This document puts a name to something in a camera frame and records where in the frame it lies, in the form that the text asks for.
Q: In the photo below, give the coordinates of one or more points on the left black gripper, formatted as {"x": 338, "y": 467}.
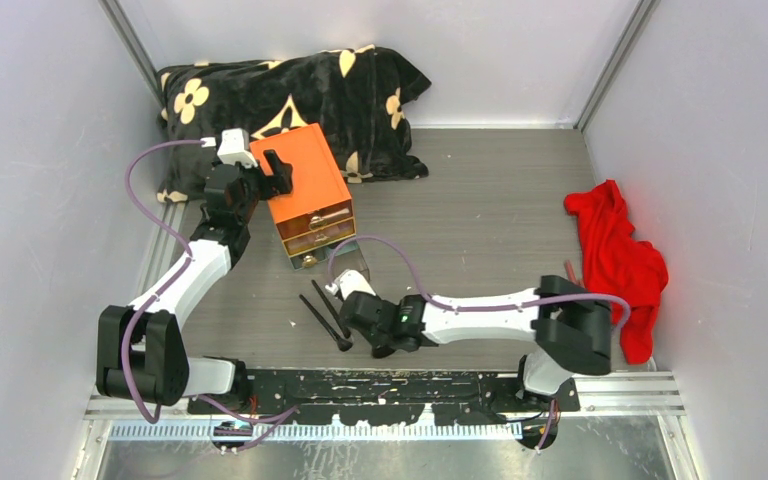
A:
{"x": 278, "y": 184}

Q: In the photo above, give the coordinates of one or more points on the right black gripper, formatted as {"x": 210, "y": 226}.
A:
{"x": 373, "y": 340}

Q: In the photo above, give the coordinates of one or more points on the black thin makeup brush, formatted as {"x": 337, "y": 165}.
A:
{"x": 343, "y": 344}

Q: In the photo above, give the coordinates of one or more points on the black round makeup brush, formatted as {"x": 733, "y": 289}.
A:
{"x": 331, "y": 309}

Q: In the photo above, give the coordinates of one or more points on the orange drawer organizer box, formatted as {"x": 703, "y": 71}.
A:
{"x": 319, "y": 212}

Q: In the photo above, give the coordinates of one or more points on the small drawer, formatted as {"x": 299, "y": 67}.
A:
{"x": 349, "y": 257}
{"x": 308, "y": 259}

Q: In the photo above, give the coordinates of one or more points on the black fan makeup brush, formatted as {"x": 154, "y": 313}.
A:
{"x": 381, "y": 352}

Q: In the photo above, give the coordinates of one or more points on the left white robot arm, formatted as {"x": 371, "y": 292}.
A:
{"x": 140, "y": 350}

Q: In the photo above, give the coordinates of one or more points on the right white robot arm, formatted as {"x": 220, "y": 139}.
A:
{"x": 570, "y": 327}

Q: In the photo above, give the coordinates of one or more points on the black floral plush blanket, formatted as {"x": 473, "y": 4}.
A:
{"x": 357, "y": 97}

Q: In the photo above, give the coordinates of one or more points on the red cloth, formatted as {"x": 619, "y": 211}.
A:
{"x": 614, "y": 262}

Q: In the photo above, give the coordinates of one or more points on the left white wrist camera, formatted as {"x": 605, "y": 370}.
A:
{"x": 234, "y": 148}

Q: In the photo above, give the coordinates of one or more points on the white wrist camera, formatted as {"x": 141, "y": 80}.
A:
{"x": 234, "y": 148}
{"x": 348, "y": 282}

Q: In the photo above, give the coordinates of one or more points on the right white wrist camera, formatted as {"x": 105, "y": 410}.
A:
{"x": 348, "y": 282}

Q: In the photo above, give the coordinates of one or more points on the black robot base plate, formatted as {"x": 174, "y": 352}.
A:
{"x": 385, "y": 397}

